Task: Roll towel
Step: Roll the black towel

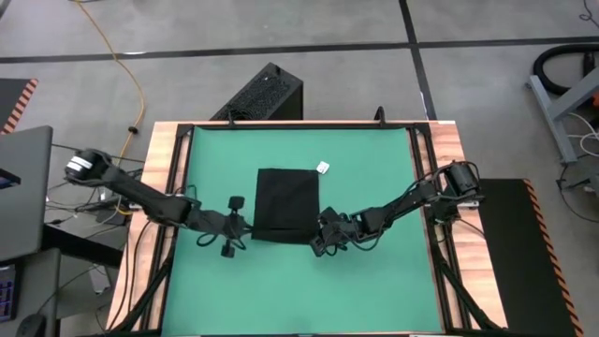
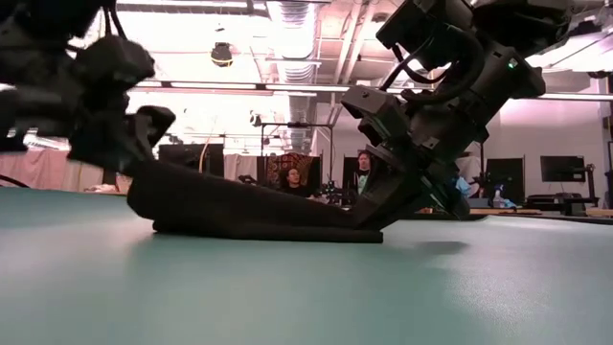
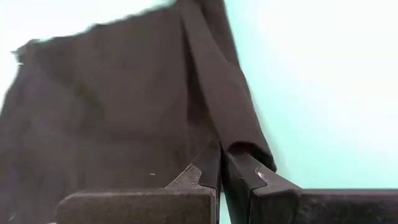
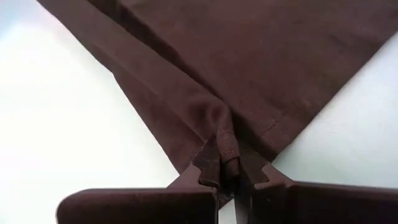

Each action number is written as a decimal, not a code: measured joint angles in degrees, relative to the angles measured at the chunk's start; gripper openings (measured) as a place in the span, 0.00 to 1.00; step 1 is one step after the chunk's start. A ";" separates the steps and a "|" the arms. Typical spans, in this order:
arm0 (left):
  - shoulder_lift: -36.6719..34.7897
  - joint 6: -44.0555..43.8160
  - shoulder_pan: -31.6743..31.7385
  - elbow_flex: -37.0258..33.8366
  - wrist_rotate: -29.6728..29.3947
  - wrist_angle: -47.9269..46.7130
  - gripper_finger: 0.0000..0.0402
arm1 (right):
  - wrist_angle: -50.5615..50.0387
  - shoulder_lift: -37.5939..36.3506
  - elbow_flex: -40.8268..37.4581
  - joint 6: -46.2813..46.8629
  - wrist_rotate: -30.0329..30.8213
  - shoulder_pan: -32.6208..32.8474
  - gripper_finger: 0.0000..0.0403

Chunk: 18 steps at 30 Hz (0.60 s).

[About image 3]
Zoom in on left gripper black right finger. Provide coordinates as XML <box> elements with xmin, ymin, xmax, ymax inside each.
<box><xmin>221</xmin><ymin>148</ymin><xmax>398</xmax><ymax>224</ymax></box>

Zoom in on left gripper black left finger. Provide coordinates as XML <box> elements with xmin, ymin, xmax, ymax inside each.
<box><xmin>55</xmin><ymin>139</ymin><xmax>222</xmax><ymax>224</ymax></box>

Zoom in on black towel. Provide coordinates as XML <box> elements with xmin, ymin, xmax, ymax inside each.
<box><xmin>0</xmin><ymin>0</ymin><xmax>277</xmax><ymax>224</ymax></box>

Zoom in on green table mat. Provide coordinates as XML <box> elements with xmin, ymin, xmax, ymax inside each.
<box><xmin>0</xmin><ymin>0</ymin><xmax>398</xmax><ymax>224</ymax></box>

